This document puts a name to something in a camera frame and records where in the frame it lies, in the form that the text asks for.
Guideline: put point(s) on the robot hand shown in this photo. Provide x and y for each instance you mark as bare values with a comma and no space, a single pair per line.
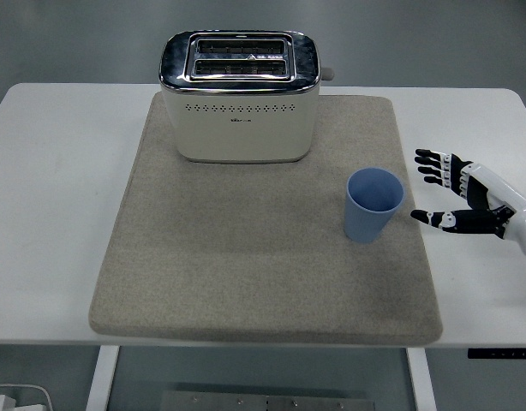
498,192

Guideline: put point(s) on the blue plastic cup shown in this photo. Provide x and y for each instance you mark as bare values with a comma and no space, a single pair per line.
366,222

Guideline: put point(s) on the black table control panel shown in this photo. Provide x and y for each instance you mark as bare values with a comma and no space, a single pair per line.
503,354

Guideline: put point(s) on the white table leg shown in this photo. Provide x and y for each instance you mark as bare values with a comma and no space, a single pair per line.
101,377
421,381

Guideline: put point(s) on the cream two-slot toaster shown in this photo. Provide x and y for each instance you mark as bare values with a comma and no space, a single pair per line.
241,132

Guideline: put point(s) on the beige felt mat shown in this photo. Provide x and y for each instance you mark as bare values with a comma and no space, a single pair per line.
246,274

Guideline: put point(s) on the white plug adapter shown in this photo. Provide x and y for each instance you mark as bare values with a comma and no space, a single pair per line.
4,403

